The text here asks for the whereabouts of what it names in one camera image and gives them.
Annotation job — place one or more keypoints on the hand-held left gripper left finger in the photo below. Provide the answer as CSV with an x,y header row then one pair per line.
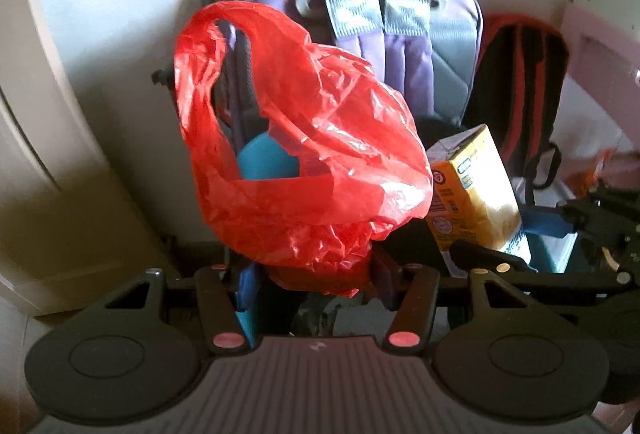
x,y
245,286

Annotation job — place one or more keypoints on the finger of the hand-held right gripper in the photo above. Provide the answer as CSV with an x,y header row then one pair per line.
x,y
500,259
547,221

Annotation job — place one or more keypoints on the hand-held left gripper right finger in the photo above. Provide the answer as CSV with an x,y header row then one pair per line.
x,y
387,284

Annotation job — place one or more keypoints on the yellow white carton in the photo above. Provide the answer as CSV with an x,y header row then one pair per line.
x,y
470,194

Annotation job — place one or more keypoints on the teal plastic bin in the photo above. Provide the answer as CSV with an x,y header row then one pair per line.
x,y
265,159

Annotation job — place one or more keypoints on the red plastic bag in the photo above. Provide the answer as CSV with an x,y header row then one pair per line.
x,y
310,139

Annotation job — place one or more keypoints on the white box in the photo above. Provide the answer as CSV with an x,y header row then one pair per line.
x,y
555,189

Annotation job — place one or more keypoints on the orange snack packet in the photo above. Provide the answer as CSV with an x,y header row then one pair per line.
x,y
597,167

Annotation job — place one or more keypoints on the black red backpack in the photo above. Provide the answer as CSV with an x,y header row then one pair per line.
x,y
520,79

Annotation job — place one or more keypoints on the purple grey backpack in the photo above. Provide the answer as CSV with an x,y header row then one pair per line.
x,y
430,64

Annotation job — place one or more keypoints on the white cabinet door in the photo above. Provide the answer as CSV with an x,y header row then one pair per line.
x,y
50,164

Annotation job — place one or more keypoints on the pink wooden furniture frame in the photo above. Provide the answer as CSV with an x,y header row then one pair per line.
x,y
600,44

